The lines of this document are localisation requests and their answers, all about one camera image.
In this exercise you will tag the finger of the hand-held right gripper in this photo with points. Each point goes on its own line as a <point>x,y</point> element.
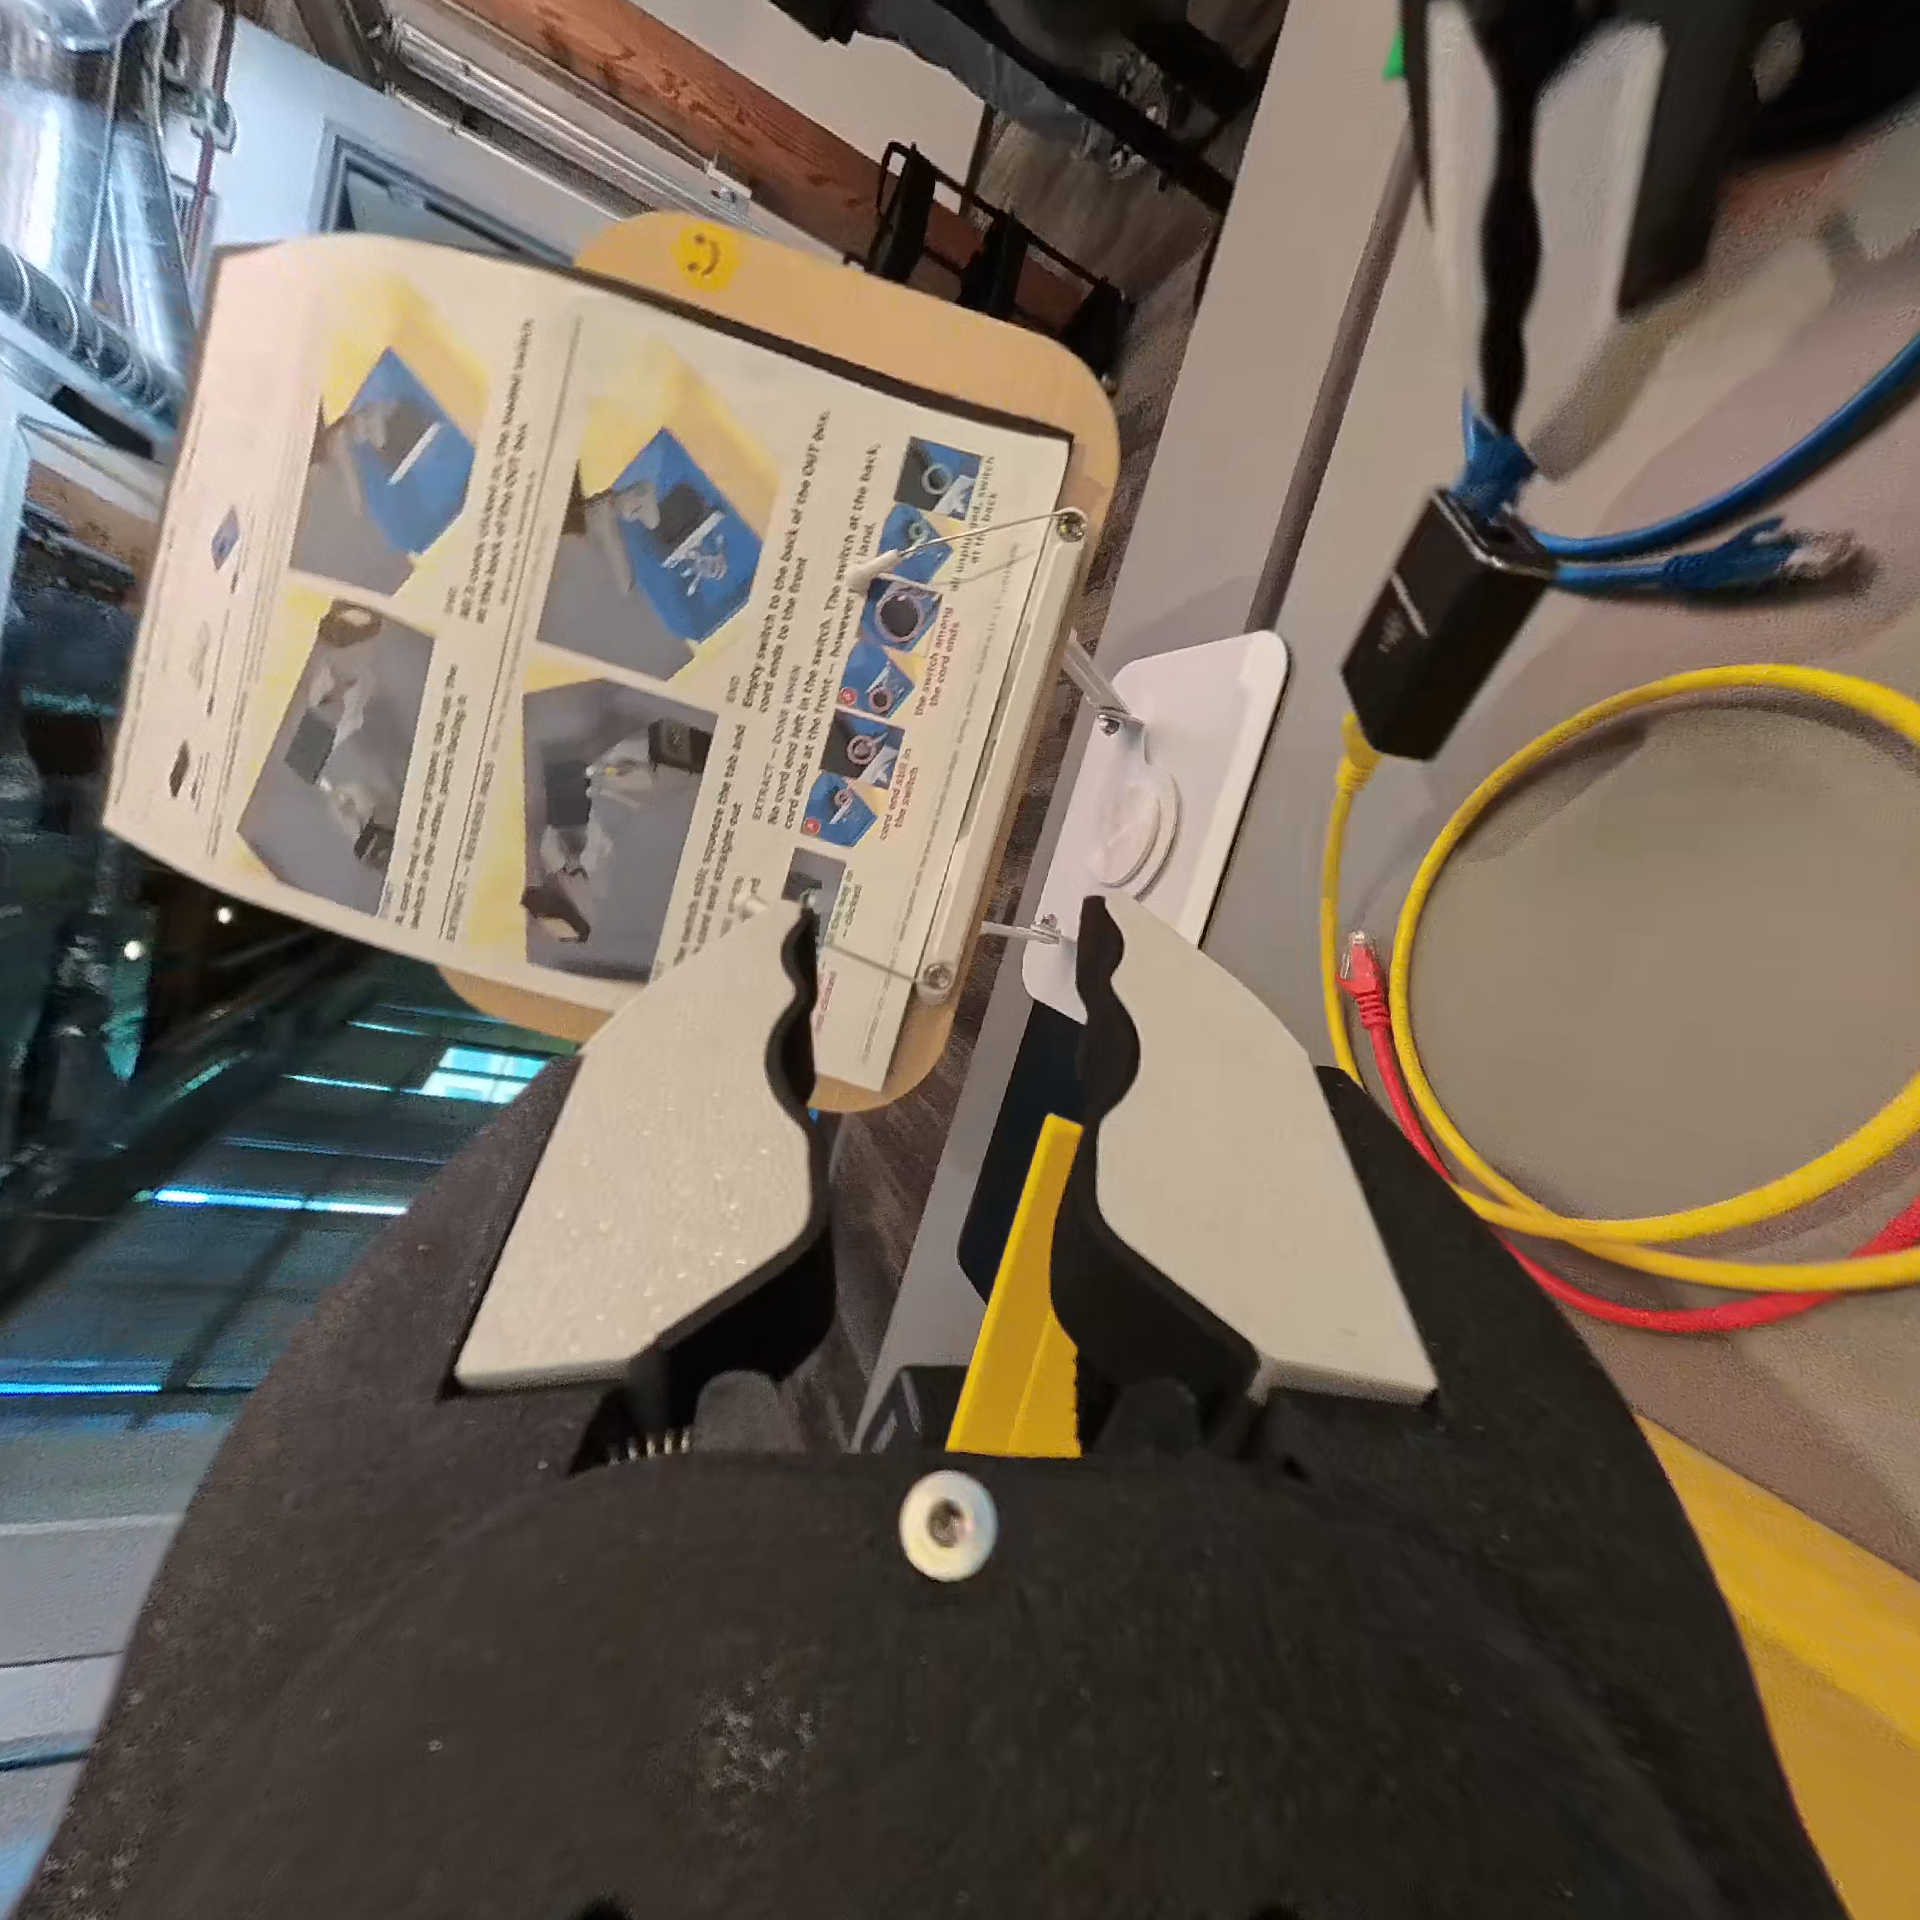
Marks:
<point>1452,194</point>
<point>1598,254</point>

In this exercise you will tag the silver metal duct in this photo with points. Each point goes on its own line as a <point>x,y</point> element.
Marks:
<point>83,182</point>

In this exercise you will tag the printed instruction sheet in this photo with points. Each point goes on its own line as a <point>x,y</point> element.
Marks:
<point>493,600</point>

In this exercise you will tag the wooden clipboard stand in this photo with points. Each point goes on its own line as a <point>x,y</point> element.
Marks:
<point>1035,406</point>

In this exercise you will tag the yellow plastic box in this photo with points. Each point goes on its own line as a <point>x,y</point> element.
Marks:
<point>1844,1680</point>

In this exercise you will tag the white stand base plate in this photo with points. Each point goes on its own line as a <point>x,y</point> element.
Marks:
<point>1201,750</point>

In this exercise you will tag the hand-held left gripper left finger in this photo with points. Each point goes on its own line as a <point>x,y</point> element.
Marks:
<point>661,1170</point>

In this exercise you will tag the black ethernet switch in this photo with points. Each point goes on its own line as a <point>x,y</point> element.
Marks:
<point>1440,629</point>

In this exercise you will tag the black metal rack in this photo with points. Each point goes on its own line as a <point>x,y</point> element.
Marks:
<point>1035,285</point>

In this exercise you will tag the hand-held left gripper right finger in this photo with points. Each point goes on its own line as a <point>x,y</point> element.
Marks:
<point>1244,1185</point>

